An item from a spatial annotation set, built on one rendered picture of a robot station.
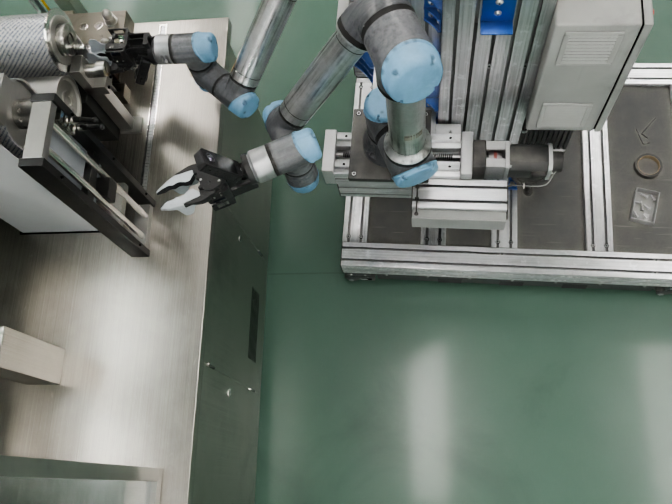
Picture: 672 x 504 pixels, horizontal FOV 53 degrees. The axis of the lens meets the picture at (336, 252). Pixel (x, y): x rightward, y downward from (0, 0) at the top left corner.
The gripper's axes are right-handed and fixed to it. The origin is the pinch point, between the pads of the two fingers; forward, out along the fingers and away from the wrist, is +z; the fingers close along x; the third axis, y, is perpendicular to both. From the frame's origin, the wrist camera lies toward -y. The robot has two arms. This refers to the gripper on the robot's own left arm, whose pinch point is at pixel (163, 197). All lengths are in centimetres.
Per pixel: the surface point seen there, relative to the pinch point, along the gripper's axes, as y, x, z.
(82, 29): 11, 73, 12
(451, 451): 132, -49, -43
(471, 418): 131, -41, -54
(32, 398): 36, -15, 54
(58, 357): 32, -9, 44
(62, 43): -9.9, 44.8, 10.7
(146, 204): 28.7, 22.1, 11.7
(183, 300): 34.8, -6.0, 10.4
